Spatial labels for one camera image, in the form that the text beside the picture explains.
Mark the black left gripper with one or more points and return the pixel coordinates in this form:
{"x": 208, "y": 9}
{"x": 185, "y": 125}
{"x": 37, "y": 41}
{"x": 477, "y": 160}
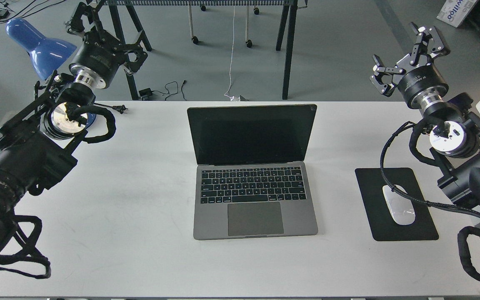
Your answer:
{"x": 100, "y": 52}

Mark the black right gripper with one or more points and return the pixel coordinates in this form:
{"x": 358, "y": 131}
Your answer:
{"x": 416, "y": 73}

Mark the grey laptop computer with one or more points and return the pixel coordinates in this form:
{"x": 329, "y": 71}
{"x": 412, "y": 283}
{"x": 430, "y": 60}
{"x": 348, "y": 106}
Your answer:
{"x": 251, "y": 179}

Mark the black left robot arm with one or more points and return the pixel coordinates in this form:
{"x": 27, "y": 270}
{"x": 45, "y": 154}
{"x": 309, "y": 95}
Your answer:
{"x": 37, "y": 144}

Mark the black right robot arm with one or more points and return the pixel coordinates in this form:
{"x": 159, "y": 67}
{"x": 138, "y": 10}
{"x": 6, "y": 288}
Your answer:
{"x": 448, "y": 136}

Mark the blue desk lamp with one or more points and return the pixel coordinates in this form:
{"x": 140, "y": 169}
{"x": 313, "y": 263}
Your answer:
{"x": 47, "y": 55}

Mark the black power plug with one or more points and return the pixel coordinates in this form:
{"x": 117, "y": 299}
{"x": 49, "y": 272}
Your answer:
{"x": 118, "y": 108}

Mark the white cardboard box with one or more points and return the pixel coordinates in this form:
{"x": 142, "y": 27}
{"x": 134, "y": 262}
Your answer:
{"x": 454, "y": 12}

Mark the white rolling cart legs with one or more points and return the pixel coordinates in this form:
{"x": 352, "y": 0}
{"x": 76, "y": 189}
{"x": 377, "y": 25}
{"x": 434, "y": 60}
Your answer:
{"x": 224, "y": 24}

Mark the white computer mouse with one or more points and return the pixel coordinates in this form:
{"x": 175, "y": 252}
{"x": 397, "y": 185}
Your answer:
{"x": 400, "y": 209}

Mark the black mouse pad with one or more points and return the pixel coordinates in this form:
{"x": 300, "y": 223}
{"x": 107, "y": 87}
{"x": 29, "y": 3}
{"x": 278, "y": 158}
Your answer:
{"x": 383, "y": 228}

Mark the black power adapter with cable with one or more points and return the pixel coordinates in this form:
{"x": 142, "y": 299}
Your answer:
{"x": 170, "y": 89}

